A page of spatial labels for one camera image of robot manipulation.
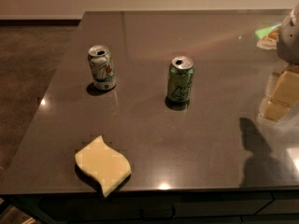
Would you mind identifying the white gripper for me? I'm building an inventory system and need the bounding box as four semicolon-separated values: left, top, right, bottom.
261;4;299;121

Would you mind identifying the green soda can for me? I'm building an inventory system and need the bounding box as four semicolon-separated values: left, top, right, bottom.
167;56;194;104

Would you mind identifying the white 7up soda can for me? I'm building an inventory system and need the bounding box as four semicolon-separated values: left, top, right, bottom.
88;45;116;91

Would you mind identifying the yellow wavy sponge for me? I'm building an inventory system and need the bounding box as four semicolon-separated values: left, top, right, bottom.
75;135;132;198

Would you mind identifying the green and orange snack bag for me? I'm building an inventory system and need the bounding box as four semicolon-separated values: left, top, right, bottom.
255;23;281;50

